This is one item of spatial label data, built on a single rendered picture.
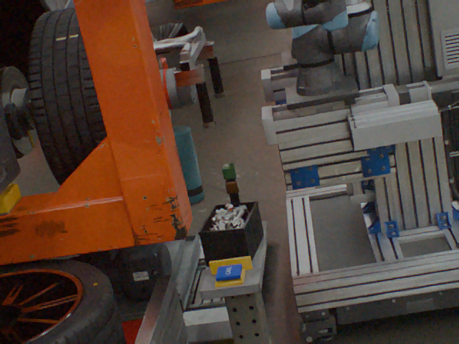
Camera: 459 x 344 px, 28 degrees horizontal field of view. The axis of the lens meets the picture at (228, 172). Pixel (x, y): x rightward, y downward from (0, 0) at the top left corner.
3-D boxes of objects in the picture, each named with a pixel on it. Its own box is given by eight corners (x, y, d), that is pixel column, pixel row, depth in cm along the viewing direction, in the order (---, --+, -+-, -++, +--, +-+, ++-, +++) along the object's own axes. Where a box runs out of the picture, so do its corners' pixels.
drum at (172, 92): (141, 108, 321) (132, 70, 316) (199, 99, 317) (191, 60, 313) (133, 120, 307) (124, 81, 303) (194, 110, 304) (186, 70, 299)
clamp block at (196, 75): (178, 83, 293) (175, 67, 292) (206, 79, 292) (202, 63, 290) (176, 87, 289) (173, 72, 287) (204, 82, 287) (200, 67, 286)
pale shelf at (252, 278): (217, 235, 294) (215, 227, 293) (269, 228, 291) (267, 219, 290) (201, 300, 254) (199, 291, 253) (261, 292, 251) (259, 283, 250)
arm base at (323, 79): (342, 78, 291) (337, 48, 288) (346, 90, 277) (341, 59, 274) (295, 86, 293) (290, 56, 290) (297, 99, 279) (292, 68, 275)
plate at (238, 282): (218, 274, 260) (217, 271, 259) (245, 271, 259) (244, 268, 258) (215, 288, 252) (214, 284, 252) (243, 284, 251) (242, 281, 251)
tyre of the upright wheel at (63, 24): (57, -12, 329) (7, 54, 272) (120, -24, 326) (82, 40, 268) (105, 147, 360) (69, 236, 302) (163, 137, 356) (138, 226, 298)
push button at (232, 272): (219, 273, 259) (217, 266, 258) (243, 270, 258) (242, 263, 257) (216, 284, 253) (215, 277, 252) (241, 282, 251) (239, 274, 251)
